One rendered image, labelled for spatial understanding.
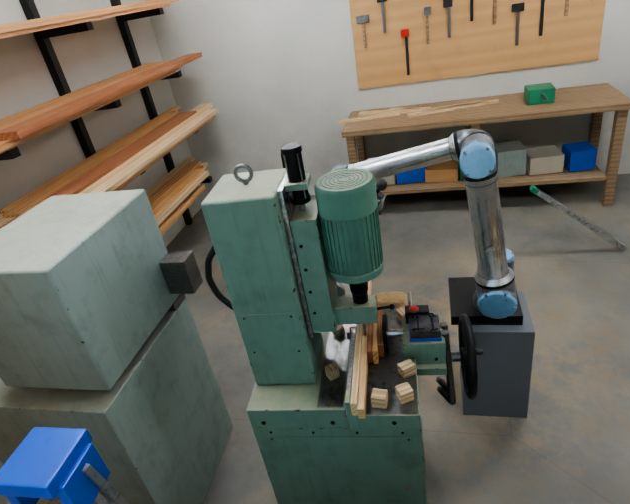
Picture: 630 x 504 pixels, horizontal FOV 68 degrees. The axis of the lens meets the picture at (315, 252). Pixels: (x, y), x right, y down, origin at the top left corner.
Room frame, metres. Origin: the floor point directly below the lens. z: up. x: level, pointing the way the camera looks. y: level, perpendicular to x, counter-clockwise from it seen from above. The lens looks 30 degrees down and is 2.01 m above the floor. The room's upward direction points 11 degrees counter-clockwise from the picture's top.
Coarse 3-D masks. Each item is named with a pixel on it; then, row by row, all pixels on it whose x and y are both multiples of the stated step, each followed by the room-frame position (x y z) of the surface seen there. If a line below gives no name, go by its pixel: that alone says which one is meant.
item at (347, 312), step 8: (344, 296) 1.30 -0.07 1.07; (368, 296) 1.27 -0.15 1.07; (336, 304) 1.26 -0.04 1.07; (344, 304) 1.26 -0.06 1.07; (352, 304) 1.25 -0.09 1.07; (360, 304) 1.24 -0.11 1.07; (368, 304) 1.23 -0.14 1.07; (376, 304) 1.25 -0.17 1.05; (336, 312) 1.24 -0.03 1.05; (344, 312) 1.24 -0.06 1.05; (352, 312) 1.23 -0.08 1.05; (360, 312) 1.22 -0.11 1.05; (368, 312) 1.22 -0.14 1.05; (376, 312) 1.22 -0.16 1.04; (344, 320) 1.24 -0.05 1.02; (352, 320) 1.23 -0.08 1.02; (360, 320) 1.23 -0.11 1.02; (368, 320) 1.22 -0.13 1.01; (376, 320) 1.21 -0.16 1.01
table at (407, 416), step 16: (400, 336) 1.24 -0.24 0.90; (384, 352) 1.18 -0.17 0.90; (400, 352) 1.17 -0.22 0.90; (368, 368) 1.12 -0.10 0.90; (384, 368) 1.11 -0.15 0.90; (416, 368) 1.08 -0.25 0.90; (432, 368) 1.10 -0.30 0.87; (368, 384) 1.05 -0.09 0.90; (384, 384) 1.04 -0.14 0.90; (416, 384) 1.02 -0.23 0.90; (368, 400) 0.99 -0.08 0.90; (416, 400) 0.96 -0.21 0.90; (352, 416) 0.95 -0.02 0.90; (368, 416) 0.94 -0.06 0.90; (384, 416) 0.93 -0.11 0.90; (400, 416) 0.92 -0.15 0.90; (416, 416) 0.91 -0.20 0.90
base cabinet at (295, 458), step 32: (288, 448) 1.11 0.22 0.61; (320, 448) 1.08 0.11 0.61; (352, 448) 1.06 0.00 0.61; (384, 448) 1.03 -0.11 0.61; (416, 448) 1.01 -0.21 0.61; (288, 480) 1.12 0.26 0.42; (320, 480) 1.09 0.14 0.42; (352, 480) 1.06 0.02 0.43; (384, 480) 1.04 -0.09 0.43; (416, 480) 1.01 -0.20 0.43
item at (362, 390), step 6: (366, 342) 1.20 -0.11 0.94; (366, 348) 1.17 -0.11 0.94; (366, 354) 1.14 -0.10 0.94; (360, 360) 1.12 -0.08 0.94; (366, 360) 1.12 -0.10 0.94; (360, 366) 1.10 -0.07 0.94; (366, 366) 1.10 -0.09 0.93; (360, 372) 1.07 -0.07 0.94; (366, 372) 1.08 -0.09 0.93; (360, 378) 1.05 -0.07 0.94; (366, 378) 1.06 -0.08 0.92; (360, 384) 1.02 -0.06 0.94; (366, 384) 1.04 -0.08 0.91; (360, 390) 1.00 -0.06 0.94; (366, 390) 1.02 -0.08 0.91; (360, 396) 0.98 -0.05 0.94; (366, 396) 1.01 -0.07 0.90; (360, 402) 0.95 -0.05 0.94; (360, 408) 0.93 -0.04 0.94; (360, 414) 0.93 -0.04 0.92
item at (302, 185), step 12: (288, 144) 1.30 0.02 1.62; (300, 144) 1.28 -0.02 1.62; (288, 156) 1.26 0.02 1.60; (300, 156) 1.27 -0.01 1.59; (288, 168) 1.27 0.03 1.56; (300, 168) 1.26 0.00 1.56; (288, 180) 1.27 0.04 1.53; (300, 180) 1.26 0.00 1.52; (300, 192) 1.26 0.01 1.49; (300, 204) 1.26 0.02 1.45
